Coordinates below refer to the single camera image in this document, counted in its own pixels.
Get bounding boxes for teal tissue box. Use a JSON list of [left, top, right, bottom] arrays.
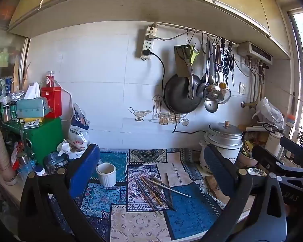
[[15, 82, 53, 119]]

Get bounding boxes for white power strip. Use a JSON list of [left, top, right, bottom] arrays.
[[141, 25, 157, 61]]

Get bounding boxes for white jar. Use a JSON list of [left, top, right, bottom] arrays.
[[265, 130, 284, 157]]

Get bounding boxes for beige water heater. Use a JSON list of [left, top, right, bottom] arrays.
[[237, 41, 273, 65]]

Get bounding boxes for white ribbed cup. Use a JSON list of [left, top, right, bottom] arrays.
[[96, 163, 117, 187]]

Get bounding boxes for green peeler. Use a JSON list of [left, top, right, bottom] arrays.
[[190, 45, 200, 66]]

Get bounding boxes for black power cable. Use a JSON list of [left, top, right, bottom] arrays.
[[149, 52, 210, 134]]

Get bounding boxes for clear plastic bag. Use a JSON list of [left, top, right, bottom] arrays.
[[251, 97, 286, 131]]

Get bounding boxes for beige upper cabinet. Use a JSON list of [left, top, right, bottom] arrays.
[[7, 0, 292, 61]]

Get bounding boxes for small black scissors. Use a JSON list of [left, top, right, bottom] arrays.
[[225, 50, 235, 71]]

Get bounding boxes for yellow flat box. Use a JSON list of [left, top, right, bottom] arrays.
[[16, 117, 44, 124]]

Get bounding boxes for wire strainer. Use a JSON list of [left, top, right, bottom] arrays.
[[217, 88, 231, 105]]

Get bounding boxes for white rice cooker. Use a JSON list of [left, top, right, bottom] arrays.
[[200, 121, 243, 175]]

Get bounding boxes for steel slotted spoon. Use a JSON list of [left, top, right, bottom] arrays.
[[203, 43, 221, 102]]

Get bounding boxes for green box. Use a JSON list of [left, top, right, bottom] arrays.
[[1, 117, 65, 167]]

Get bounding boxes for patterned patchwork mat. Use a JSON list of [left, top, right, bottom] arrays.
[[49, 147, 243, 242]]

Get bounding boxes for wooden board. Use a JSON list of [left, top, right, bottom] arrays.
[[204, 175, 230, 198]]

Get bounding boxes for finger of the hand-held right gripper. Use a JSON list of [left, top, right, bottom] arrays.
[[280, 137, 303, 164], [252, 145, 303, 179]]

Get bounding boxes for pale paper roll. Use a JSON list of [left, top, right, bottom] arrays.
[[0, 117, 18, 186]]

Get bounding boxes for brown cutting board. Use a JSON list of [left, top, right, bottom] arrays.
[[174, 45, 192, 77]]

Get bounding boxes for dark glass jar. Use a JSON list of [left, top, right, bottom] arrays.
[[43, 152, 69, 174]]

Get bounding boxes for small steel ladle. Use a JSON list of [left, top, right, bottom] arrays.
[[204, 99, 219, 113]]

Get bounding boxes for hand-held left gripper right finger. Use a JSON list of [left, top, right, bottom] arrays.
[[198, 144, 288, 242]]

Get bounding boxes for steel hanging rail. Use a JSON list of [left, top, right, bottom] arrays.
[[155, 21, 240, 47]]

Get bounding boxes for white bowl with scraps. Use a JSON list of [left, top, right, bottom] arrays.
[[56, 141, 89, 160]]

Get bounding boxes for black kitchen scissors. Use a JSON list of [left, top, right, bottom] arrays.
[[178, 45, 193, 66]]

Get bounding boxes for white cord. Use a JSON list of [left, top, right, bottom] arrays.
[[54, 79, 74, 121]]

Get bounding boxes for glass spice jar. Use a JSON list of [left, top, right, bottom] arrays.
[[2, 104, 11, 123]]

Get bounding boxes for black wok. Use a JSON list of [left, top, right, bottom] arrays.
[[164, 73, 203, 114]]

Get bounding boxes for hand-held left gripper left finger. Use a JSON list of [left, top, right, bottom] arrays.
[[20, 144, 106, 242]]

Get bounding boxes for pale ceramic bowl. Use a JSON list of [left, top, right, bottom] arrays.
[[239, 151, 258, 167]]

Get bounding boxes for white blue food bag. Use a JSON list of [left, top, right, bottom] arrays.
[[67, 103, 90, 152]]

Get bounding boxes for window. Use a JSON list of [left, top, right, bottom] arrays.
[[288, 7, 303, 147]]

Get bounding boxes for red tin box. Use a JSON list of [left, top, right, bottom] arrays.
[[40, 86, 63, 118]]

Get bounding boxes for bunch of dark chopsticks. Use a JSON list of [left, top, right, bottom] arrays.
[[134, 173, 177, 216]]

